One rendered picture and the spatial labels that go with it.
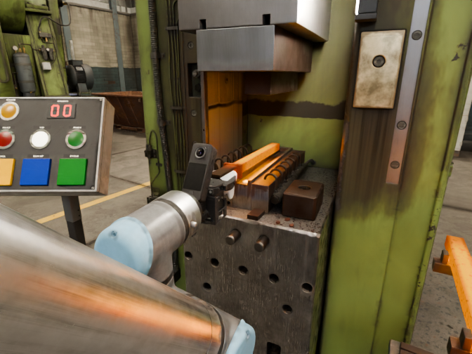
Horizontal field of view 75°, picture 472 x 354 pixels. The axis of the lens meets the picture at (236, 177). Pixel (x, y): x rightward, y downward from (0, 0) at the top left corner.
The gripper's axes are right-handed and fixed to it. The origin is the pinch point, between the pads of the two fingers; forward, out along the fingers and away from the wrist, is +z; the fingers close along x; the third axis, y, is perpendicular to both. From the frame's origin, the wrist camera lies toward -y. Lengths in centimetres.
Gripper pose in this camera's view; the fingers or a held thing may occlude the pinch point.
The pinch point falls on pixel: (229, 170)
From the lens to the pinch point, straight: 73.5
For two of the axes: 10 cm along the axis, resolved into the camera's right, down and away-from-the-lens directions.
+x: 9.1, 1.4, -3.9
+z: 4.2, -3.0, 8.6
